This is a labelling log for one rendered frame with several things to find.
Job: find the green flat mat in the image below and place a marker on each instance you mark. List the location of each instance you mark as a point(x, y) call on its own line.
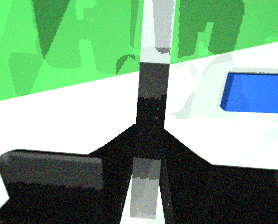
point(50, 44)

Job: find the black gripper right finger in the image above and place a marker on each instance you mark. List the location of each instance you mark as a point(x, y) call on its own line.
point(189, 184)

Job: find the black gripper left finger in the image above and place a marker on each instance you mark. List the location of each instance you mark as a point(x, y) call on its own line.
point(102, 176)

